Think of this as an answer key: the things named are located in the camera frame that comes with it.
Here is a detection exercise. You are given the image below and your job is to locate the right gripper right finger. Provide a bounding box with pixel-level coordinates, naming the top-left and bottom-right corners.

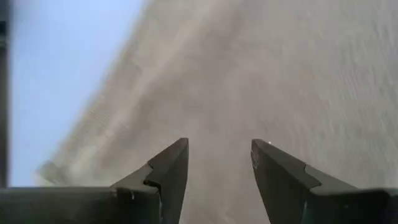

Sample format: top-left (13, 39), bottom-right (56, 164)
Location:
top-left (251, 138), bottom-right (398, 224)

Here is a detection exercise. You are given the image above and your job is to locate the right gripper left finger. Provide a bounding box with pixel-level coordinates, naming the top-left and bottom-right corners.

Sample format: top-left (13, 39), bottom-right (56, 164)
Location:
top-left (0, 138), bottom-right (190, 224)

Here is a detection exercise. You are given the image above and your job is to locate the grey-brown terry towel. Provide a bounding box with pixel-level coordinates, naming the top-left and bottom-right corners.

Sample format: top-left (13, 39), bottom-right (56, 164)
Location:
top-left (33, 0), bottom-right (398, 224)

